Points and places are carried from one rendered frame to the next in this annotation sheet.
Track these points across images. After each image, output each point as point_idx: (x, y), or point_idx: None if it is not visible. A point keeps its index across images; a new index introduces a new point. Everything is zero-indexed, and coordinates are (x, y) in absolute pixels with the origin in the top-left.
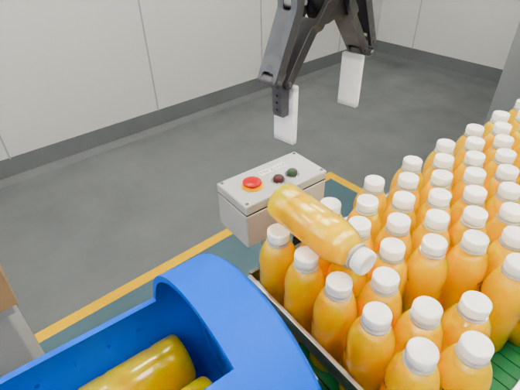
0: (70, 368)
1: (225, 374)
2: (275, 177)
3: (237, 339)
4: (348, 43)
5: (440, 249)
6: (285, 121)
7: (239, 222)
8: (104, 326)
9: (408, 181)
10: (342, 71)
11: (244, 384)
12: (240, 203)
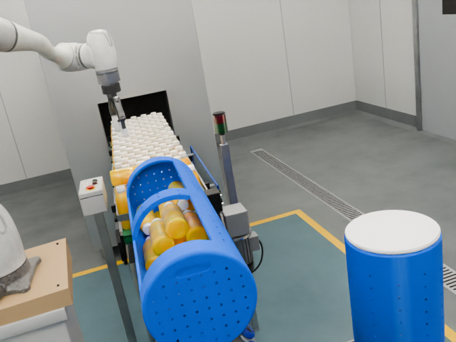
0: (132, 218)
1: (173, 161)
2: (94, 182)
3: (167, 159)
4: (112, 112)
5: None
6: (125, 129)
7: (99, 201)
8: (129, 203)
9: (127, 165)
10: (113, 121)
11: (176, 161)
12: (98, 191)
